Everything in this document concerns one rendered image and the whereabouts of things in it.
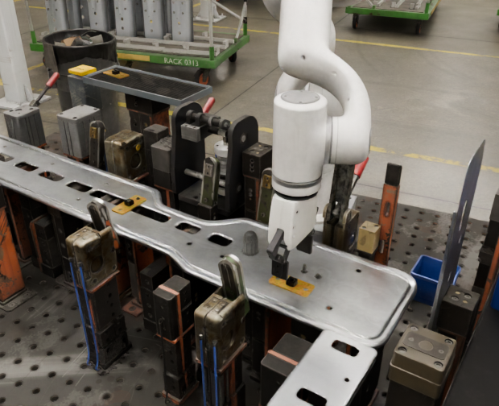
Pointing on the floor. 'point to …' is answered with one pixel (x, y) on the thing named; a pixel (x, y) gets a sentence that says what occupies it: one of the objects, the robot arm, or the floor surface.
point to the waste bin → (98, 49)
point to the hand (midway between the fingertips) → (292, 259)
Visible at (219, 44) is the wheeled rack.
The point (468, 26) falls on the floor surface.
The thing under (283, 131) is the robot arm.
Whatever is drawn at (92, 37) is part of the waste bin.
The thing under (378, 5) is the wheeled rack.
